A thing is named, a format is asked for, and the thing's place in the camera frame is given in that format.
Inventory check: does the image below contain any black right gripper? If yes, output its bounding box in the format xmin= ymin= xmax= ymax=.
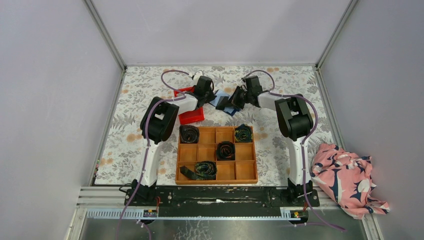
xmin=223 ymin=86 xmax=251 ymax=111

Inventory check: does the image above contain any red plastic bin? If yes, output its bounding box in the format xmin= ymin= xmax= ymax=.
xmin=173 ymin=86 xmax=205 ymax=125

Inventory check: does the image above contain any navy blue card holder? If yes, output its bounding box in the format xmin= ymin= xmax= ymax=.
xmin=209 ymin=90 xmax=240 ymax=116

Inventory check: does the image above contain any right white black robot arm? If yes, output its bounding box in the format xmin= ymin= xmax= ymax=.
xmin=216 ymin=75 xmax=318 ymax=206

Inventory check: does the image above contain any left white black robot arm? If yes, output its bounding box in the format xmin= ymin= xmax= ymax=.
xmin=133 ymin=75 xmax=216 ymax=206

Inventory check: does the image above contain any rolled dark tie top left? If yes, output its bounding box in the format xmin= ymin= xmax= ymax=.
xmin=179 ymin=125 xmax=200 ymax=144

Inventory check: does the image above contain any rolled dark tie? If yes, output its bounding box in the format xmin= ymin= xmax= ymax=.
xmin=179 ymin=125 xmax=200 ymax=144
xmin=216 ymin=141 xmax=236 ymax=161

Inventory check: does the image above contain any rolled dark tie centre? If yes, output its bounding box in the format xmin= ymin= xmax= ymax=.
xmin=216 ymin=141 xmax=236 ymax=161

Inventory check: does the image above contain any wooden compartment tray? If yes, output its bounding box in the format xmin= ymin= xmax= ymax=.
xmin=175 ymin=124 xmax=259 ymax=185

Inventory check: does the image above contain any rolled green tie bottom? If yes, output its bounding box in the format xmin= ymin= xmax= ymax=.
xmin=179 ymin=161 xmax=218 ymax=181

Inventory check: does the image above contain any pink floral cloth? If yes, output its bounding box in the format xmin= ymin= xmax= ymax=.
xmin=310 ymin=143 xmax=390 ymax=220

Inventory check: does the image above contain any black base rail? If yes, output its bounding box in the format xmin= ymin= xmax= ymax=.
xmin=124 ymin=185 xmax=320 ymax=218

